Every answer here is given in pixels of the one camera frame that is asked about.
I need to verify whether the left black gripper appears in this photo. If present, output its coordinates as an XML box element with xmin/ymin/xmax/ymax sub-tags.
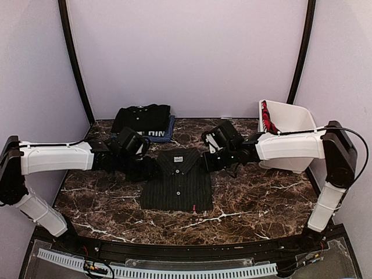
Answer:
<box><xmin>115</xmin><ymin>152</ymin><xmax>162</xmax><ymax>183</ymax></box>

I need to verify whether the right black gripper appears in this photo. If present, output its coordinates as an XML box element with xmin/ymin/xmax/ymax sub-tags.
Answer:
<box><xmin>201</xmin><ymin>145</ymin><xmax>237</xmax><ymax>172</ymax></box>

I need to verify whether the blue checkered shirt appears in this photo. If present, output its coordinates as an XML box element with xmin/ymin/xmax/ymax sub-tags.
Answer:
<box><xmin>142</xmin><ymin>115</ymin><xmax>175</xmax><ymax>143</ymax></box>

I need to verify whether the black white lettered shirt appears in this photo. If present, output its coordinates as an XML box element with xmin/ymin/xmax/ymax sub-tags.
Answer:
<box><xmin>138</xmin><ymin>128</ymin><xmax>173</xmax><ymax>138</ymax></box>

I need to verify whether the black pinstriped long sleeve shirt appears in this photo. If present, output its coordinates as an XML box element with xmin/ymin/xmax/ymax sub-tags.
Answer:
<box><xmin>139</xmin><ymin>148</ymin><xmax>213</xmax><ymax>213</ymax></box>

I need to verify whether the black button shirt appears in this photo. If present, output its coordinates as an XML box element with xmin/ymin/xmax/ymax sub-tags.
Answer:
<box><xmin>110</xmin><ymin>104</ymin><xmax>171</xmax><ymax>134</ymax></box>

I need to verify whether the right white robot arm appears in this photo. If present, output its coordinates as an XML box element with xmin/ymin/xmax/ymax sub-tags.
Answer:
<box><xmin>202</xmin><ymin>120</ymin><xmax>365</xmax><ymax>252</ymax></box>

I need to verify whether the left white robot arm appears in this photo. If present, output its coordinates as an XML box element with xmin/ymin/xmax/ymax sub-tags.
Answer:
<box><xmin>1</xmin><ymin>134</ymin><xmax>160</xmax><ymax>253</ymax></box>

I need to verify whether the red black shirt in bin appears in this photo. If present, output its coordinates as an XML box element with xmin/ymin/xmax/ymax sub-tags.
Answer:
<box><xmin>261</xmin><ymin>100</ymin><xmax>281</xmax><ymax>135</ymax></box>

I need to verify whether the white plastic bin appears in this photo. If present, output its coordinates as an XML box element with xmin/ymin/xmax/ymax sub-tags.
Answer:
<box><xmin>258</xmin><ymin>100</ymin><xmax>316</xmax><ymax>174</ymax></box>

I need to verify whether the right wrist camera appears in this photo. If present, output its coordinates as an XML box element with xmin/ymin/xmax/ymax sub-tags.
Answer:
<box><xmin>202</xmin><ymin>120</ymin><xmax>238</xmax><ymax>153</ymax></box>

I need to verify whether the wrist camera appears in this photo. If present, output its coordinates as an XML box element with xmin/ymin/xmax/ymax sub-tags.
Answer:
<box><xmin>202</xmin><ymin>120</ymin><xmax>238</xmax><ymax>153</ymax></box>
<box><xmin>115</xmin><ymin>127</ymin><xmax>149</xmax><ymax>156</ymax></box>

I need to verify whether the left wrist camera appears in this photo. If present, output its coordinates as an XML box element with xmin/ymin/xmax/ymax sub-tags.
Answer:
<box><xmin>115</xmin><ymin>127</ymin><xmax>149</xmax><ymax>156</ymax></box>

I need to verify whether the white slotted cable duct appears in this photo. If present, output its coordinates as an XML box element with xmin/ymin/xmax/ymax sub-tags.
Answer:
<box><xmin>37</xmin><ymin>248</ymin><xmax>277</xmax><ymax>278</ymax></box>

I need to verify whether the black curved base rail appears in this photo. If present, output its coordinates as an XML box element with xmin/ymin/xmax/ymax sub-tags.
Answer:
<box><xmin>31</xmin><ymin>223</ymin><xmax>349</xmax><ymax>262</ymax></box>

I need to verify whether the right black frame post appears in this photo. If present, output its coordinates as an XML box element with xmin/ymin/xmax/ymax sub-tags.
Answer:
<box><xmin>286</xmin><ymin>0</ymin><xmax>316</xmax><ymax>105</ymax></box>

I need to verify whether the black frame post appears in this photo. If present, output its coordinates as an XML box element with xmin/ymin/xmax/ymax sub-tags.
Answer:
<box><xmin>286</xmin><ymin>0</ymin><xmax>316</xmax><ymax>105</ymax></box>
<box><xmin>58</xmin><ymin>0</ymin><xmax>95</xmax><ymax>124</ymax></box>

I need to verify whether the left black frame post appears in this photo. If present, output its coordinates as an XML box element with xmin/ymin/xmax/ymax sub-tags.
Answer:
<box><xmin>58</xmin><ymin>0</ymin><xmax>95</xmax><ymax>124</ymax></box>

